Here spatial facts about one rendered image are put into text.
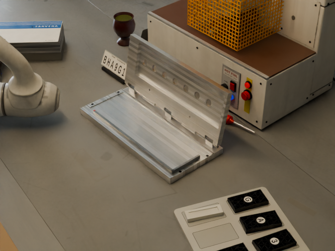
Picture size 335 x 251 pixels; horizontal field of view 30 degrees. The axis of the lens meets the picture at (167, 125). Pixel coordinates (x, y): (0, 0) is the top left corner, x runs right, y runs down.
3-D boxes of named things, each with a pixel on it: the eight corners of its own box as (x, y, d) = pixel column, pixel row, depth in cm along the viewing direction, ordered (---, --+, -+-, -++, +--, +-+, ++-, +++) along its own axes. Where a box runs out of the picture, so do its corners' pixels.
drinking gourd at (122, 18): (122, 35, 242) (121, 9, 235) (140, 41, 238) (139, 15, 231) (109, 44, 236) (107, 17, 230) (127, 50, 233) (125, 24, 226)
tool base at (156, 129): (80, 113, 201) (79, 104, 199) (131, 89, 212) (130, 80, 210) (170, 184, 175) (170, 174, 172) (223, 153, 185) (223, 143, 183)
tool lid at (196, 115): (130, 34, 199) (134, 33, 200) (123, 86, 209) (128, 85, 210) (228, 93, 173) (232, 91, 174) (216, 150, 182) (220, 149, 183)
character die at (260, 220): (239, 220, 162) (239, 216, 162) (274, 213, 164) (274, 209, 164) (246, 233, 159) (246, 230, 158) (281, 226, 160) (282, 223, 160)
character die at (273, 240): (251, 243, 156) (252, 240, 155) (285, 231, 159) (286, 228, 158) (261, 257, 152) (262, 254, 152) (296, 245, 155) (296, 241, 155)
